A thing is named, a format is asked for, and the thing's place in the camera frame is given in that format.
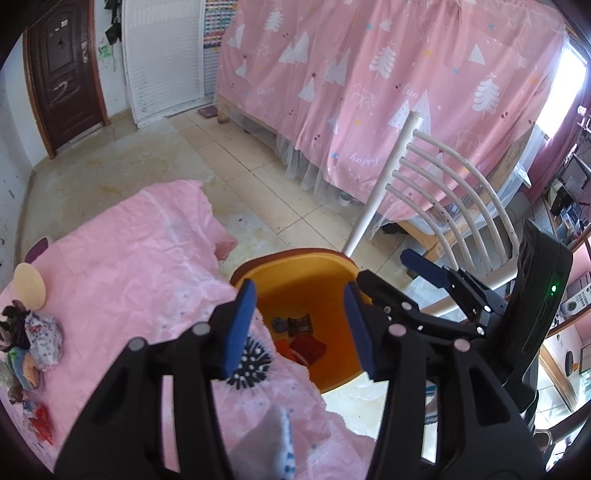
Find cream round scalp brush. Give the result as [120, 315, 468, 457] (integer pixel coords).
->
[12, 263, 47, 310]

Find orange trash bin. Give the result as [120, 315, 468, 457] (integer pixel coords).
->
[230, 247, 362, 393]

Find white blue cloth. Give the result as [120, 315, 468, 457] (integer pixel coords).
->
[228, 405, 296, 480]

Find colourful stuffed sock toy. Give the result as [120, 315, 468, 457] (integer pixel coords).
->
[1, 300, 64, 404]

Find pink tree-print bed curtain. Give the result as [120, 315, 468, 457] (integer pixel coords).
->
[217, 1, 566, 201]

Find red plastic trash bits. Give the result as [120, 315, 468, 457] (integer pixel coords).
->
[23, 399, 53, 445]

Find colourful wall chart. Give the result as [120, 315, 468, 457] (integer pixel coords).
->
[204, 0, 238, 49]

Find black white spiky ball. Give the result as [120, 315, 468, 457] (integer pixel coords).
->
[226, 336, 273, 391]

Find white metal chair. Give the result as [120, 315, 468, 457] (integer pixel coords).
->
[342, 112, 520, 290]

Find dark brown door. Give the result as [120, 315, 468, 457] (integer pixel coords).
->
[23, 1, 109, 159]

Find purple bathroom scale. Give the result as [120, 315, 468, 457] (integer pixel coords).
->
[23, 236, 52, 264]

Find white louvred wardrobe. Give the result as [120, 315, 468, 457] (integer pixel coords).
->
[122, 0, 205, 128]

